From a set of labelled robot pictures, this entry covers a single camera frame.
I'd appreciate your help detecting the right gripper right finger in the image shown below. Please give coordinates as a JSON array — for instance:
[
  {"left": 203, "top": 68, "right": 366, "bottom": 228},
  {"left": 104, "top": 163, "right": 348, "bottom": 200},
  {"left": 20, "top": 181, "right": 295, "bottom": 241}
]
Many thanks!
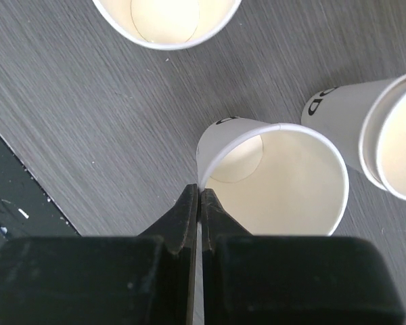
[{"left": 200, "top": 189, "right": 251, "bottom": 252}]

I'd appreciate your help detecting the white paper cup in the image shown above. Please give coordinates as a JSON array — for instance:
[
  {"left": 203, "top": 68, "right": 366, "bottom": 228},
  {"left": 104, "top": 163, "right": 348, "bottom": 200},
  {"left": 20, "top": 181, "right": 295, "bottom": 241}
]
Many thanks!
[
  {"left": 196, "top": 116, "right": 349, "bottom": 236},
  {"left": 93, "top": 0, "right": 241, "bottom": 51}
]

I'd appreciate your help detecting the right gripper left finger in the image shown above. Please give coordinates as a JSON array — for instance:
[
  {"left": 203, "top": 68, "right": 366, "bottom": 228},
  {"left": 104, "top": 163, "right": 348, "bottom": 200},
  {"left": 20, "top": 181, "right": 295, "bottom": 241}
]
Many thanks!
[{"left": 135, "top": 184, "right": 198, "bottom": 257}]

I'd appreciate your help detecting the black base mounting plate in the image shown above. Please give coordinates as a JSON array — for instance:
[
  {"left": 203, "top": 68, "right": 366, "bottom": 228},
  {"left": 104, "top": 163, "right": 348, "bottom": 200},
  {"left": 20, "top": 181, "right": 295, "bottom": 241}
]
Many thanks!
[{"left": 0, "top": 136, "right": 79, "bottom": 241}]

